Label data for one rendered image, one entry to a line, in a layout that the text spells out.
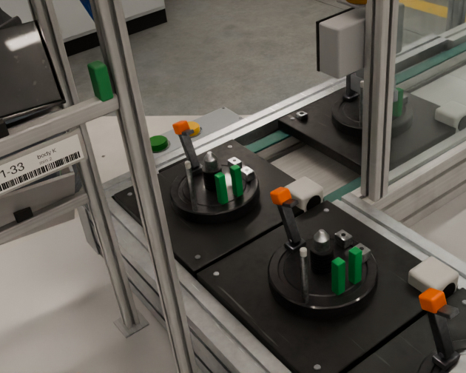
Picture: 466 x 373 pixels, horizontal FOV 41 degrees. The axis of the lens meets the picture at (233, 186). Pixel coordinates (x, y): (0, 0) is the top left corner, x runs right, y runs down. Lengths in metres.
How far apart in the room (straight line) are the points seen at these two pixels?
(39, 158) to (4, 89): 0.07
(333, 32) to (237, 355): 0.42
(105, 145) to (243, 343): 0.73
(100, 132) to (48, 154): 0.90
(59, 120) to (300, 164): 0.66
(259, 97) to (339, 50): 2.49
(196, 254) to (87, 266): 0.26
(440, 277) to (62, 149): 0.49
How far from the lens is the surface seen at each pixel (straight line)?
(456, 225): 1.10
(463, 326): 0.79
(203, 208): 0.93
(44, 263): 1.11
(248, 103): 3.26
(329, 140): 1.10
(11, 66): 0.57
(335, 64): 0.84
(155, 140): 1.14
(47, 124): 0.54
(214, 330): 0.79
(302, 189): 0.94
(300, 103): 1.23
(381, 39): 0.84
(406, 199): 1.03
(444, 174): 1.09
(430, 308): 0.68
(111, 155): 1.35
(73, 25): 4.11
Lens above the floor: 1.55
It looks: 36 degrees down
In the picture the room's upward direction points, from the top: 7 degrees counter-clockwise
